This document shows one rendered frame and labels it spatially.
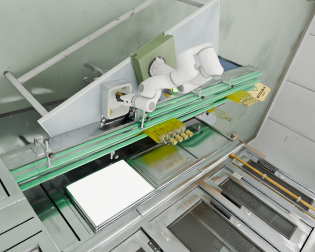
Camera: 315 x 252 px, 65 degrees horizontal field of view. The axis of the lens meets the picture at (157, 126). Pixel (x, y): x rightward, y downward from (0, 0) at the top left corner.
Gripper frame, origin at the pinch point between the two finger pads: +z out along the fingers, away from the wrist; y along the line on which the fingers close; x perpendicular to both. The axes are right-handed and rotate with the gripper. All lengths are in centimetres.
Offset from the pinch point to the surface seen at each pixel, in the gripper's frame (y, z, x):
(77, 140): -31.2, 3.3, -20.4
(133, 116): 10.5, 1.7, -17.0
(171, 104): 41.9, -4.3, -15.3
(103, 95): -8.4, 6.5, 1.4
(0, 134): -58, 63, -26
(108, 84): -5.4, 4.2, 8.1
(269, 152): 577, 103, -326
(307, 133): 607, 27, -253
